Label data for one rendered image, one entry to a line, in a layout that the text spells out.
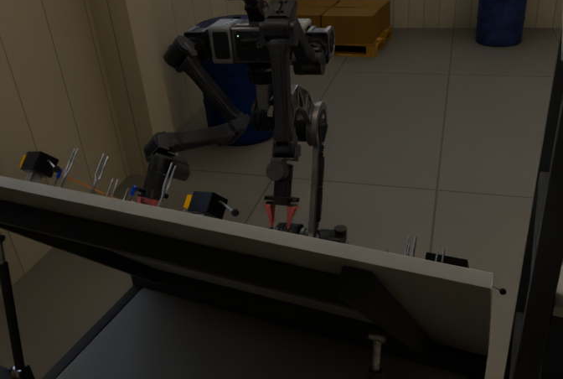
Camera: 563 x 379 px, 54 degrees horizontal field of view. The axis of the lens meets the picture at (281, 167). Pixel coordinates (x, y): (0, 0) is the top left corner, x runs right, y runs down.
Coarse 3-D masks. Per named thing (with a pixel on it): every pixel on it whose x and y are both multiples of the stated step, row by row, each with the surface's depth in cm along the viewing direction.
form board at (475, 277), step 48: (0, 192) 96; (48, 192) 85; (192, 240) 87; (240, 240) 74; (288, 240) 69; (240, 288) 158; (432, 288) 69; (480, 288) 61; (432, 336) 136; (480, 336) 106
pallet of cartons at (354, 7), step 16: (304, 0) 734; (320, 0) 727; (336, 0) 719; (352, 0) 712; (368, 0) 705; (384, 0) 698; (304, 16) 663; (320, 16) 656; (336, 16) 647; (352, 16) 640; (368, 16) 634; (384, 16) 683; (336, 32) 656; (352, 32) 649; (368, 32) 642; (384, 32) 692; (368, 48) 650
